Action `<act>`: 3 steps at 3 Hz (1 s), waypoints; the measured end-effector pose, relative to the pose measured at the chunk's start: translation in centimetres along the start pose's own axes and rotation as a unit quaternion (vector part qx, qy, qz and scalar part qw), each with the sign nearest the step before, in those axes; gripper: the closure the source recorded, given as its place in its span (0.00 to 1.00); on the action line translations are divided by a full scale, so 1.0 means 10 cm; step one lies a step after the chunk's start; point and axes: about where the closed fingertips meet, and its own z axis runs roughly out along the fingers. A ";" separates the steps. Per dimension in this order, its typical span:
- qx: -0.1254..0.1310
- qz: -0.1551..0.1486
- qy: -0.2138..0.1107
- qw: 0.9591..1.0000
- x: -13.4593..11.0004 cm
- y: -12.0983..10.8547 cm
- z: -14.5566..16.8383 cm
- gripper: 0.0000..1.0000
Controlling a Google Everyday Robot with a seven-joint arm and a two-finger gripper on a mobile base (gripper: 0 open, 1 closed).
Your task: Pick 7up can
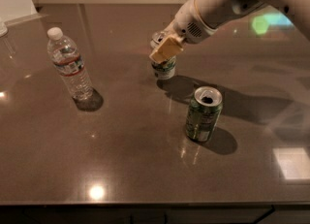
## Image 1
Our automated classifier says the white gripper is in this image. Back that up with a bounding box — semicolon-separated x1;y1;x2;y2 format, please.
149;0;217;64

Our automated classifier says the clear plastic water bottle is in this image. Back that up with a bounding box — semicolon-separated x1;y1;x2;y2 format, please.
47;27;93;101

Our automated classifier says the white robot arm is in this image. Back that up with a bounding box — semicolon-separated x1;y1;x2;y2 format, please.
150;0;310;63

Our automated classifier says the clear container at left edge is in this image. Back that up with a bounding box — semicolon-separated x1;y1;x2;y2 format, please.
0;17;8;37

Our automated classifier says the white 7up can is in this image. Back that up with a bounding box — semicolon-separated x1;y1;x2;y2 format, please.
150;31;176;80

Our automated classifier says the green soda can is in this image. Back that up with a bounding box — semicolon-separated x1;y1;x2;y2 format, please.
185;86;223;143

